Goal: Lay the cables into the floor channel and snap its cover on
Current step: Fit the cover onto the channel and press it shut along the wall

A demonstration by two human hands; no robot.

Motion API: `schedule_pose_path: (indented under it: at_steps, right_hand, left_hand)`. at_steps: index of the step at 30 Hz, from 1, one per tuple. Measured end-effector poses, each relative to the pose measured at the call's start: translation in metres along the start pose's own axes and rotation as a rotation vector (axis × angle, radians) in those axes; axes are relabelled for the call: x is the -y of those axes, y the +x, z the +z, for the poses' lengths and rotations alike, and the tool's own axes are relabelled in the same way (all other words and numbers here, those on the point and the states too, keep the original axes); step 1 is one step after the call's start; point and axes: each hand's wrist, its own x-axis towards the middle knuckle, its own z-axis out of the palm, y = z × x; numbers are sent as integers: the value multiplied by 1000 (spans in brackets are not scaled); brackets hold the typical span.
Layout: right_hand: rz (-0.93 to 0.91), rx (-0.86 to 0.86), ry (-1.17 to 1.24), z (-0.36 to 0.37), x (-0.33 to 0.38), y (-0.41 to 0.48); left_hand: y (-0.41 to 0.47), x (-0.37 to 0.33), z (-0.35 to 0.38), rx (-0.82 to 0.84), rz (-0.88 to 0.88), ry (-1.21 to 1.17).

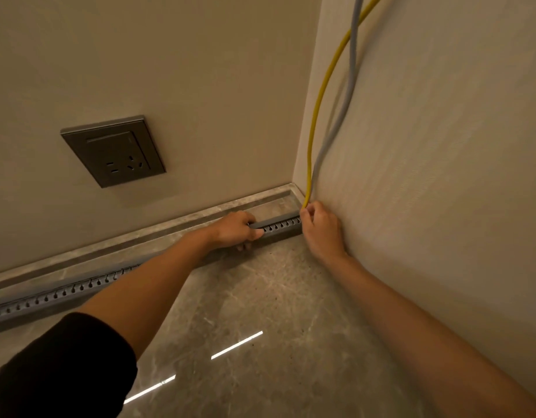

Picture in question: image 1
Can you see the person's right hand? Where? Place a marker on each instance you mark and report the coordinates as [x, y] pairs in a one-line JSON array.
[[322, 232]]

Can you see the person's left hand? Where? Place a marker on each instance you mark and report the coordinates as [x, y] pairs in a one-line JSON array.
[[231, 229]]

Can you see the person's right fingers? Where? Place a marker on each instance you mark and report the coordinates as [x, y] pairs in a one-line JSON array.
[[307, 215]]

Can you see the person's left thumb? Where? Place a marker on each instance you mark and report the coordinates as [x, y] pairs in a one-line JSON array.
[[253, 233]]

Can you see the person's left forearm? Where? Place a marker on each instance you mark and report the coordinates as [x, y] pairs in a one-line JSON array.
[[141, 295]]

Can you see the person's right forearm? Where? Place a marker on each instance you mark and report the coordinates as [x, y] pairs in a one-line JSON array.
[[424, 339]]

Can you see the grey stone skirting board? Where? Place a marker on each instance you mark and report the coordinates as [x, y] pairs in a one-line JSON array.
[[133, 239]]

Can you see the black sleeve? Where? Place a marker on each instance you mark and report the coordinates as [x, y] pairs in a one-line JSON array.
[[61, 367]]

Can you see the grey wall power socket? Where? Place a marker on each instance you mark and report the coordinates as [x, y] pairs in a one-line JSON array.
[[113, 151]]

